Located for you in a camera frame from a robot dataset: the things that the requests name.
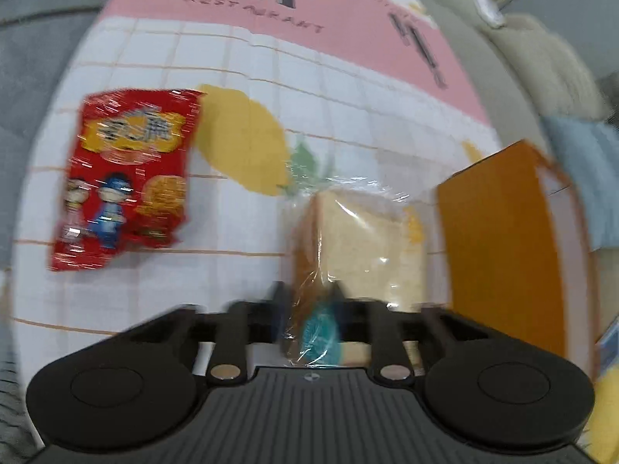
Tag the sliced bread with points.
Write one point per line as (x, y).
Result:
(367, 246)

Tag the red cracker packet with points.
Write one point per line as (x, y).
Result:
(125, 179)

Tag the white papers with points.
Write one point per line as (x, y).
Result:
(491, 8)

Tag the beige cushion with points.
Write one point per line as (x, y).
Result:
(551, 63)

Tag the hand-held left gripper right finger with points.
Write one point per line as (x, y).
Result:
(360, 321)

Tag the light blue cushion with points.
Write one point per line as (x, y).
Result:
(585, 179)

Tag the pink and white checked tablecloth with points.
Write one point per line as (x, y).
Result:
(217, 58)

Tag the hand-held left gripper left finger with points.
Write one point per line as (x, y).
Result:
(271, 320)

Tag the orange cardboard box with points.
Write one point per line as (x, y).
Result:
(493, 251)

